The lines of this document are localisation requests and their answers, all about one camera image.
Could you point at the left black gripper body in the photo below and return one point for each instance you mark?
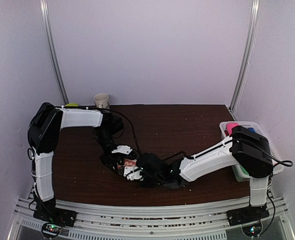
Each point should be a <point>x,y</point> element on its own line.
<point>107,158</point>

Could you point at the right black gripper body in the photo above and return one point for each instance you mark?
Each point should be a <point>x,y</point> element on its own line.
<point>154,180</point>

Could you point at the orange patterned towel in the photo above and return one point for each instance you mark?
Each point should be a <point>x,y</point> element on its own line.
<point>127,162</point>

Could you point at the pink microfiber towel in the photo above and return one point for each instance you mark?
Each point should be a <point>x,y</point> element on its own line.
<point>230,126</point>

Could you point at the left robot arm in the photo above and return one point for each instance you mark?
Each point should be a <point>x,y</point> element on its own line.
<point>43,137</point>

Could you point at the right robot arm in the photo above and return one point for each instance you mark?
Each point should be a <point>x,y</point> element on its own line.
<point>243,147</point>

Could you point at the beige ceramic mug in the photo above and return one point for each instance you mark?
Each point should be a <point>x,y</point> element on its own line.
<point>102,101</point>

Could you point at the green rolled towel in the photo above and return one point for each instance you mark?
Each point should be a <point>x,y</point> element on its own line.
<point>243,172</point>

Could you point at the green plastic bowl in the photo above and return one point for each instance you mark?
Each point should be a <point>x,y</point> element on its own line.
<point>71,105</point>

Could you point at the dark blue rolled towel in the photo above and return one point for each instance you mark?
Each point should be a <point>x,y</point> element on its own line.
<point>252,129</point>

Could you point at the white plastic basket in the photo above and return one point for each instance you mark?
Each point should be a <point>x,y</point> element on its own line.
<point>259,130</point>

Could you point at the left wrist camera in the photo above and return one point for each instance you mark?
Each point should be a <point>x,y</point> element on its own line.
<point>122,149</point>

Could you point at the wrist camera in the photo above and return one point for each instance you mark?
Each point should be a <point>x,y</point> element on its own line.
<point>122,149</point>
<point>147,166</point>

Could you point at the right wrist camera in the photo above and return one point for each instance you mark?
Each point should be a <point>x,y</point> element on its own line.
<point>147,166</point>

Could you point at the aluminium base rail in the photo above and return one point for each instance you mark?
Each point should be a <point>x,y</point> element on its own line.
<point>205,221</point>

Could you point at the right aluminium frame post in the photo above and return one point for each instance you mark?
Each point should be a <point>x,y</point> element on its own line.
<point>245,63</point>

